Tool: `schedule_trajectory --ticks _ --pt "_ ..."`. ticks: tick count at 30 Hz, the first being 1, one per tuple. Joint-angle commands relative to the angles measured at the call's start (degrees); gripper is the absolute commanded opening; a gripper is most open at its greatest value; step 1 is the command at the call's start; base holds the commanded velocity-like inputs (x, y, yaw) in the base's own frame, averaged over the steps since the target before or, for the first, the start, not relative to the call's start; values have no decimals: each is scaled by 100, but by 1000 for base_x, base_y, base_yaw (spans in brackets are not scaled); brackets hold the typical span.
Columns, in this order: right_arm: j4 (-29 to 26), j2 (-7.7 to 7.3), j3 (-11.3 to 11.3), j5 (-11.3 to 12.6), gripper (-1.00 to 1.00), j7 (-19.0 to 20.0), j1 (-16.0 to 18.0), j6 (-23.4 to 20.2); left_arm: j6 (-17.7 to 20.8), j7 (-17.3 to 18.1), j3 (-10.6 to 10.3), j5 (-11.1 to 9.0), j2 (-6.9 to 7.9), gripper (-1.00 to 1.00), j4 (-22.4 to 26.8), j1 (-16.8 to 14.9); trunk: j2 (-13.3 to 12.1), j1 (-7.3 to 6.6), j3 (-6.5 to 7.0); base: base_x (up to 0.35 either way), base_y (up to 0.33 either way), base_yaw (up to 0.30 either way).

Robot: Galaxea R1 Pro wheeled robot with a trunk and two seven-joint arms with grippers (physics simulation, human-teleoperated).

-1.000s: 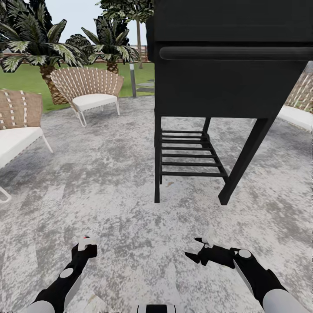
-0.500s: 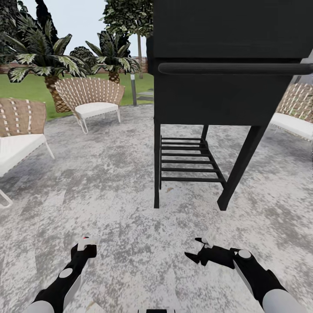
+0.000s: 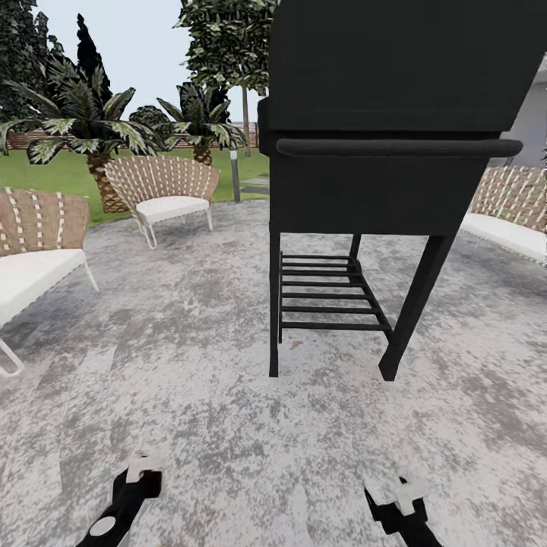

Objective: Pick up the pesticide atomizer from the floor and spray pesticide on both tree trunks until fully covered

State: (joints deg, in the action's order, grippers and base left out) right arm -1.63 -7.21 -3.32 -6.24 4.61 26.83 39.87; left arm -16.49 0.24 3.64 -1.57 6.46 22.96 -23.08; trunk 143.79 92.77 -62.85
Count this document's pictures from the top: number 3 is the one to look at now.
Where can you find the charcoal grill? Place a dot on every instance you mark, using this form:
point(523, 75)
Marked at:
point(380, 118)

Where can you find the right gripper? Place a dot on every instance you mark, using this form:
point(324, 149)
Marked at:
point(394, 521)

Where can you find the garden chair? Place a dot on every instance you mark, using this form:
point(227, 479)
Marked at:
point(160, 188)
point(41, 242)
point(482, 220)

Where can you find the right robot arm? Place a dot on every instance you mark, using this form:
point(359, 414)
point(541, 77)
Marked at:
point(408, 515)

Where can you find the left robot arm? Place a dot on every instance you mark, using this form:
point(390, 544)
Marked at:
point(141, 480)

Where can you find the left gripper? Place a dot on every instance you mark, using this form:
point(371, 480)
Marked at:
point(147, 486)

